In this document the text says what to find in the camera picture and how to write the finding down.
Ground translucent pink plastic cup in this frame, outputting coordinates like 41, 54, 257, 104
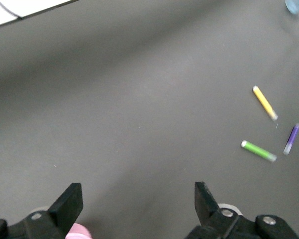
64, 222, 93, 239

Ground green marker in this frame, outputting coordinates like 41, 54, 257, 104
240, 140, 278, 163

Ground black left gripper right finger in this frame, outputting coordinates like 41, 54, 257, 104
184, 181, 299, 239

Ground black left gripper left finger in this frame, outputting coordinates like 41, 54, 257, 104
0, 183, 84, 239

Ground translucent blue plastic cup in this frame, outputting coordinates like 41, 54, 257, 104
284, 0, 299, 15

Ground yellow marker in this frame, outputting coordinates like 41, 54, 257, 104
252, 85, 279, 122

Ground thin grey cable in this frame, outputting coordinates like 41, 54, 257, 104
0, 0, 23, 19

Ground purple marker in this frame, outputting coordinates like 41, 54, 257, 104
283, 123, 299, 155

